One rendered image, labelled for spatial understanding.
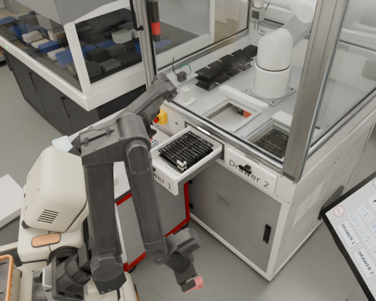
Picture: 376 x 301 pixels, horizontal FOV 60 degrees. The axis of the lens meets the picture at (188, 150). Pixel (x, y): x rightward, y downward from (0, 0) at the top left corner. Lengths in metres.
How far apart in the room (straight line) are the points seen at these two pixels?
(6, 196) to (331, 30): 1.62
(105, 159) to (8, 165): 2.78
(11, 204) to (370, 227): 1.57
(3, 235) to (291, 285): 1.67
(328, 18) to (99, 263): 0.92
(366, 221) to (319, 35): 0.63
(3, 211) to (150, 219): 1.15
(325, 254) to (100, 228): 1.89
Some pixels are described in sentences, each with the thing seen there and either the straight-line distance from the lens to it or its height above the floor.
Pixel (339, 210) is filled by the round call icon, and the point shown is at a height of 1.02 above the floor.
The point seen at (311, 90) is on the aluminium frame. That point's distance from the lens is 1.21.
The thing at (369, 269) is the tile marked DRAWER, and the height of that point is 1.00.
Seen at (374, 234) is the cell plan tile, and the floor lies 1.06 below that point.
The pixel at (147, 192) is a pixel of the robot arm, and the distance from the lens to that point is 0.73.
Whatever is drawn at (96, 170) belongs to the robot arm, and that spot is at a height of 1.56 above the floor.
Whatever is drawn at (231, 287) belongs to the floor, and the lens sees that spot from 2.22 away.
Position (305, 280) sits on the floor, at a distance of 2.32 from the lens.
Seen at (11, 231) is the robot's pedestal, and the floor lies 0.62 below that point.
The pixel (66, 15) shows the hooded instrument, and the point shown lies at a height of 1.40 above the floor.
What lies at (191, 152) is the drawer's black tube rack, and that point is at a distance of 1.64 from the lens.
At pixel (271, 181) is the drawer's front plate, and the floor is 0.90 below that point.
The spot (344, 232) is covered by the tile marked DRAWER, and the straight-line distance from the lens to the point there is 1.30.
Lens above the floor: 2.00
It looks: 42 degrees down
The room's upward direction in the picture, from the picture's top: 3 degrees counter-clockwise
